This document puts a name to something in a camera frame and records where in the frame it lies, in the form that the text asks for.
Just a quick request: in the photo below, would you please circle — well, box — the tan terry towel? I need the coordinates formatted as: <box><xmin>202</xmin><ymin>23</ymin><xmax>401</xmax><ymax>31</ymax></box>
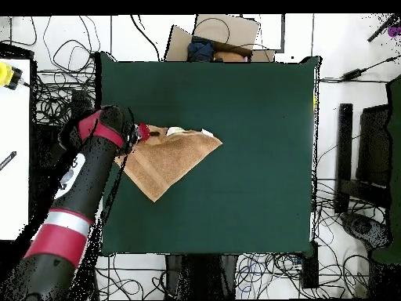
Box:
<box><xmin>114</xmin><ymin>124</ymin><xmax>224</xmax><ymax>203</ymax></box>

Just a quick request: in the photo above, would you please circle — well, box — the orange cloth item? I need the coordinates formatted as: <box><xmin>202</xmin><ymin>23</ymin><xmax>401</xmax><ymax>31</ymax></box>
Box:
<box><xmin>213</xmin><ymin>50</ymin><xmax>246</xmax><ymax>63</ymax></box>

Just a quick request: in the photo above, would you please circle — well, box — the dark blue garment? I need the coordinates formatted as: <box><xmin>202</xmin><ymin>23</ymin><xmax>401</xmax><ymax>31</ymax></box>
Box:
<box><xmin>186</xmin><ymin>37</ymin><xmax>215</xmax><ymax>63</ymax></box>

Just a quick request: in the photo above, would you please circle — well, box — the dark green table cloth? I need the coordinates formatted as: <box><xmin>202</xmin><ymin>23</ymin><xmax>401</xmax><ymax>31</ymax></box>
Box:
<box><xmin>94</xmin><ymin>51</ymin><xmax>322</xmax><ymax>256</ymax></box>

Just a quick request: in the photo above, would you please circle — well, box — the black equipment box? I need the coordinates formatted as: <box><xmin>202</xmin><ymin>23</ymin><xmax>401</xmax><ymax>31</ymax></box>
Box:
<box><xmin>32</xmin><ymin>125</ymin><xmax>67</xmax><ymax>189</ymax></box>

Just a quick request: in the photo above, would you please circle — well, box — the white side table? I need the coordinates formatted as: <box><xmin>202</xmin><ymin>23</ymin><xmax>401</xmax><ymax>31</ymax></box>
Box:
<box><xmin>0</xmin><ymin>58</ymin><xmax>31</xmax><ymax>241</ymax></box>

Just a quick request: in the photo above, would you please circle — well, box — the brown cardboard box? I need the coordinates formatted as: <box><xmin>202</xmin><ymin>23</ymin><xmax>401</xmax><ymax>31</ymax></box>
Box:
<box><xmin>164</xmin><ymin>13</ymin><xmax>276</xmax><ymax>63</ymax></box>

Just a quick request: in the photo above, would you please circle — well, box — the black marker pen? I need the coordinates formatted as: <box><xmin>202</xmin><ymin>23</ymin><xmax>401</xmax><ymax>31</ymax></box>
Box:
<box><xmin>0</xmin><ymin>150</ymin><xmax>17</xmax><ymax>172</ymax></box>

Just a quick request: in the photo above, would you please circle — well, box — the yellow and black tool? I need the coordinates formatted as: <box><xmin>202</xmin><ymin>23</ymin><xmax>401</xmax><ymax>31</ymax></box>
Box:
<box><xmin>0</xmin><ymin>61</ymin><xmax>23</xmax><ymax>91</ymax></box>

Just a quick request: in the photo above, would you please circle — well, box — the black rectangular box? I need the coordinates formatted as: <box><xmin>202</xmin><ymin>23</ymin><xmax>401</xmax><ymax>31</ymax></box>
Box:
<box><xmin>301</xmin><ymin>241</ymin><xmax>320</xmax><ymax>289</ymax></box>

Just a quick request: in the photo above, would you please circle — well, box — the black power adapter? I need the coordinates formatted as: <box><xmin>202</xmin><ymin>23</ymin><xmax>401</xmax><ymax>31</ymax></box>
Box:
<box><xmin>342</xmin><ymin>69</ymin><xmax>367</xmax><ymax>82</ymax></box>

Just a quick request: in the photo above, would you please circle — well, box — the dark green fabric cover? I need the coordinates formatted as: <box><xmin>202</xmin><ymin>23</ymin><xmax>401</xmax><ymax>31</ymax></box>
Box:
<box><xmin>372</xmin><ymin>74</ymin><xmax>401</xmax><ymax>264</ymax></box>

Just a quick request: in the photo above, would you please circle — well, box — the black rod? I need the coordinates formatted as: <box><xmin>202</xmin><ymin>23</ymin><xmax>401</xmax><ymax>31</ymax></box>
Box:
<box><xmin>367</xmin><ymin>13</ymin><xmax>399</xmax><ymax>43</ymax></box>

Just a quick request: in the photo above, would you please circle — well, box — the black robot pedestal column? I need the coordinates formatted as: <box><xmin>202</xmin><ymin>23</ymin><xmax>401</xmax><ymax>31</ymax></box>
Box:
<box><xmin>164</xmin><ymin>254</ymin><xmax>240</xmax><ymax>300</ymax></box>

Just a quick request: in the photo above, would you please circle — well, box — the tangle of blue black cables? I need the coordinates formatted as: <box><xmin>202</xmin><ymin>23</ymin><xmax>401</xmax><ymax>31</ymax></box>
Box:
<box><xmin>234</xmin><ymin>252</ymin><xmax>303</xmax><ymax>299</ymax></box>

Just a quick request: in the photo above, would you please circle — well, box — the black pedestal caster foot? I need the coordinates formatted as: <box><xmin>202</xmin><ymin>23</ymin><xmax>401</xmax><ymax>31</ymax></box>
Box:
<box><xmin>341</xmin><ymin>212</ymin><xmax>392</xmax><ymax>248</ymax></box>

